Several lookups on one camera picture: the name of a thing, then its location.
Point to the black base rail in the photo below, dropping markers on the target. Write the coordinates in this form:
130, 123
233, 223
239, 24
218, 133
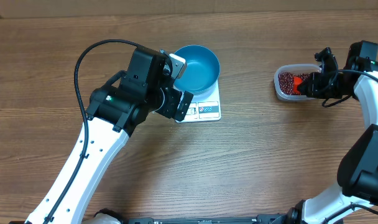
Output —
259, 219

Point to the clear plastic container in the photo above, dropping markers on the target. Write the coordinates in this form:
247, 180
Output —
295, 69

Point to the red adzuki beans in container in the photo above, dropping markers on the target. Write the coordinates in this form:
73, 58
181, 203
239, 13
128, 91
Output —
286, 81

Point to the blue bowl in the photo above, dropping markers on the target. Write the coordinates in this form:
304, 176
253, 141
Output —
202, 71

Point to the red measuring scoop blue handle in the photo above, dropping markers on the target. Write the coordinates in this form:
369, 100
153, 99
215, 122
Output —
297, 81

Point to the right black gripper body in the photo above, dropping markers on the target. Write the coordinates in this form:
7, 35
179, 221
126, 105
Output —
327, 79

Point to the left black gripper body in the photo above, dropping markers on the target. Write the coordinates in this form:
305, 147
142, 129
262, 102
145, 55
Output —
183, 106

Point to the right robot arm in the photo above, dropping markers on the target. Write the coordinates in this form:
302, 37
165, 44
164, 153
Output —
356, 187

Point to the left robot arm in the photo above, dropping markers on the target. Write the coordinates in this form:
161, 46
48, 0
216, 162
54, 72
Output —
115, 110

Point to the white digital kitchen scale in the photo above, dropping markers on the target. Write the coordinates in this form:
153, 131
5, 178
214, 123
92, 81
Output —
204, 107

